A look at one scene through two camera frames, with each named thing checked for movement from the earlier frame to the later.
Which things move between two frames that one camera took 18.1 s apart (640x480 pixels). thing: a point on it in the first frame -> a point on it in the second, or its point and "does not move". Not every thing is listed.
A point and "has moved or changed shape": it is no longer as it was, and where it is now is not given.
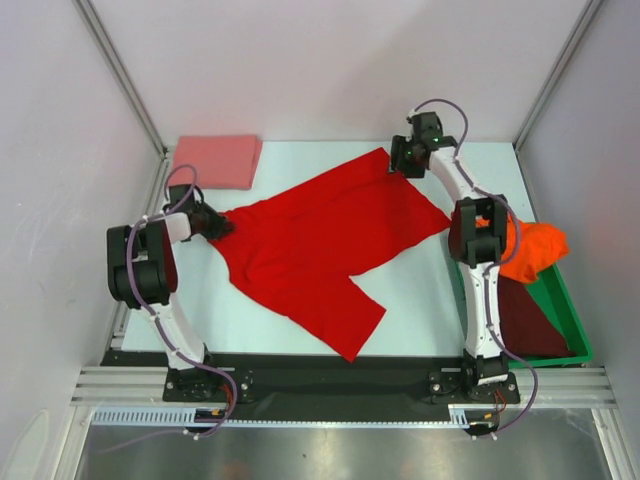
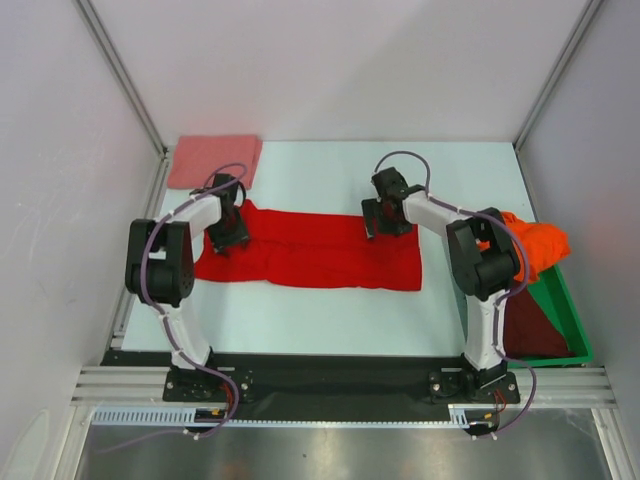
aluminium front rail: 136,384 does not move
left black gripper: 220,228 -> 241,236
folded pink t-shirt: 221,162 does not move
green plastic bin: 554,294 does not move
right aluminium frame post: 577,31 does not move
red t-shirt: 295,253 has moved or changed shape
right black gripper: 401,163 -> 379,223
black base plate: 415,379 does not move
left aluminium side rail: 122,314 does not move
